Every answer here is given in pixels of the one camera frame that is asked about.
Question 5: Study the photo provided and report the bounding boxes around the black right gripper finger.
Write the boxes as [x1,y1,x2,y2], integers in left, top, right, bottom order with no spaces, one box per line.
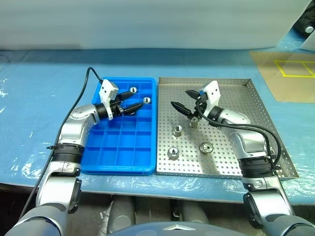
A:
[185,89,201,100]
[171,100,194,118]

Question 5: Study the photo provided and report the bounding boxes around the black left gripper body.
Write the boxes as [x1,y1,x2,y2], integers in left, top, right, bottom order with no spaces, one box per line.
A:
[109,94,126,117]

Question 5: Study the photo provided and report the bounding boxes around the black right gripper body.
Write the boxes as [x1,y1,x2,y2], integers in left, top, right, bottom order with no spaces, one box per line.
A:
[190,94,209,121]

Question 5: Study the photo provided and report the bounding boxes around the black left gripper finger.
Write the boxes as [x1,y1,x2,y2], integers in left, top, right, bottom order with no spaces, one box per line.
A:
[122,103,144,115]
[119,91,137,100]

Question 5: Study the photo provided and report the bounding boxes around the blue compartment tray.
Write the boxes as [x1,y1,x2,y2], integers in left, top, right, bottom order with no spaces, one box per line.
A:
[80,77,157,176]

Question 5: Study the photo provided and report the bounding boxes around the perforated metal tray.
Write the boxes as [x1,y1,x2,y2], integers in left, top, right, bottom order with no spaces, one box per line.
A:
[155,77,300,181]

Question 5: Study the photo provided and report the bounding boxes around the brown flat mat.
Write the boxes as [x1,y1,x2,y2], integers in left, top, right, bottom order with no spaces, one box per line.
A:
[249,50,315,103]

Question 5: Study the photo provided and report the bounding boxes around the small black upright part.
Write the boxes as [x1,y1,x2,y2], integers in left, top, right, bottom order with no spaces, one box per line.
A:
[171,199,183,221]

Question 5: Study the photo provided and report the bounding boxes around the dark grey rounded shape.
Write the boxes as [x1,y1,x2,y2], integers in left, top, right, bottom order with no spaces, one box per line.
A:
[182,201,210,224]
[108,196,136,233]

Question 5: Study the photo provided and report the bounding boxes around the blue-grey dome with silver emblem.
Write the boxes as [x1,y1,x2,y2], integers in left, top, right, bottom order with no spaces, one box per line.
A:
[105,221,249,236]

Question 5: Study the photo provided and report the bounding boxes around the black device with white knob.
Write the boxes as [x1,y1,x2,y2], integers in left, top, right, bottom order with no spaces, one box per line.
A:
[294,4,315,37]

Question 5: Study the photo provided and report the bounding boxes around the white angled panel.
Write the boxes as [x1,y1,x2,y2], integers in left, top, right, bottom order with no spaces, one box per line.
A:
[299,23,315,51]

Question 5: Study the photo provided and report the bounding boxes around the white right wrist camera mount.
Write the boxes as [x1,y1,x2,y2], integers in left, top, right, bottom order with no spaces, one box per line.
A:
[202,80,221,116]

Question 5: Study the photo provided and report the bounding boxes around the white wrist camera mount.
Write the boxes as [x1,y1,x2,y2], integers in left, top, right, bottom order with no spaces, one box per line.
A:
[202,80,221,116]
[98,79,119,120]

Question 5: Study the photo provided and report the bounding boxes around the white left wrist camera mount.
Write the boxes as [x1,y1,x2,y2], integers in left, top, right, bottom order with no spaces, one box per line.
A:
[98,79,119,120]

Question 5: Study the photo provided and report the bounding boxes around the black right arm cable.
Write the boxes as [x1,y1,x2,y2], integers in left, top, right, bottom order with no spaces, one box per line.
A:
[195,97,283,173]

